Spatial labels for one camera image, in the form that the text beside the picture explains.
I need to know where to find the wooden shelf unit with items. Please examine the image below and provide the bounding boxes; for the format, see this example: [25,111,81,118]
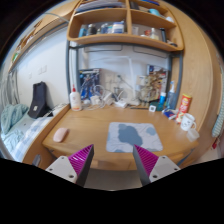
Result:
[66,0,185,53]

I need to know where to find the striped teal cloth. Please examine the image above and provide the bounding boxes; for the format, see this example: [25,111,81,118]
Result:
[211,103,224,138]

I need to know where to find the red yellow chips can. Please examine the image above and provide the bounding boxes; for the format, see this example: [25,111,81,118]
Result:
[175,93,193,124]

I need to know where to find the white red-pump lotion bottle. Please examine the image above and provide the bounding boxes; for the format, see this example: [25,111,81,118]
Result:
[69,83,83,112]

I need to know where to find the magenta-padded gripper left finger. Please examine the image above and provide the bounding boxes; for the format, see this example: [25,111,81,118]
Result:
[45,143,95,188]

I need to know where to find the pink computer mouse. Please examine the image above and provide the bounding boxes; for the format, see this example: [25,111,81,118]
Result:
[53,127,69,143]

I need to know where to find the black bag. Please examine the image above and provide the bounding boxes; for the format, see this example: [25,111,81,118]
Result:
[27,81,51,120]

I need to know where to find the white adapter box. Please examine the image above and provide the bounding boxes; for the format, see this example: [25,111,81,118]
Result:
[49,103,69,118]

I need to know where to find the white wall outlet plate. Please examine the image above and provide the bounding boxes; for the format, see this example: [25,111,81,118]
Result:
[105,71,118,84]

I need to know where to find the grey blue patterned mouse pad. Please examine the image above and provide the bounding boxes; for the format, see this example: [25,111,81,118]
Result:
[105,121,164,154]

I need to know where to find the small blue white-capped bottle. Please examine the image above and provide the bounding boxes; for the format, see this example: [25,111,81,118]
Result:
[159,91,167,106]

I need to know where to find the blue spray bottle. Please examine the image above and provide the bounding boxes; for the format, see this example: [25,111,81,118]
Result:
[165,80,179,111]

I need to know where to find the blue robot model kit box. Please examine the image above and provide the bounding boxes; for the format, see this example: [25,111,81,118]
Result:
[78,68,101,101]

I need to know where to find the white wall switch plate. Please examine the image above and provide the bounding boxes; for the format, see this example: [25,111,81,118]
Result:
[38,64,48,75]

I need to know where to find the white mug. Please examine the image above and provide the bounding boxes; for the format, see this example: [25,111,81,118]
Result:
[180,113,197,132]

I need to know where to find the clear plastic cup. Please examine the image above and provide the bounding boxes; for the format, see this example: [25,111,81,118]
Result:
[186,128,201,143]

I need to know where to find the colourful model kit box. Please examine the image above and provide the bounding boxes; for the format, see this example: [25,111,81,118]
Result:
[146,64,169,101]

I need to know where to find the teal round container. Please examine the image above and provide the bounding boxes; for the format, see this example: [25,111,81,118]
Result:
[155,101,166,112]

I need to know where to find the blue snack packet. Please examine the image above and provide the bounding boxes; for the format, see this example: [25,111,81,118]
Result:
[162,108,179,121]

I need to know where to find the teal knitted blanket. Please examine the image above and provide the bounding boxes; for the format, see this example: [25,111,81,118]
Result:
[0,103,29,134]

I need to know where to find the blue white plaid quilt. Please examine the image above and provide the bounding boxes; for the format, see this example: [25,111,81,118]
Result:
[1,114,54,163]

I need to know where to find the white power strip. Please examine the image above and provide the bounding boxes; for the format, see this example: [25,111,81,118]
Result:
[114,99,129,109]

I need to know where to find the tan robot figure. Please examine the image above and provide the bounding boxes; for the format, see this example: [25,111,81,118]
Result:
[138,74,161,103]

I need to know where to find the white desk lamp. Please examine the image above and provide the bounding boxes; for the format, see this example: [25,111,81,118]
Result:
[99,54,141,107]

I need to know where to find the white tangled cables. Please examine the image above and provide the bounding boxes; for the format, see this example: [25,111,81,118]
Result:
[81,84,116,111]

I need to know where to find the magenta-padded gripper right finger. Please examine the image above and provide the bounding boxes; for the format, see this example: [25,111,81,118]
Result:
[132,144,181,187]

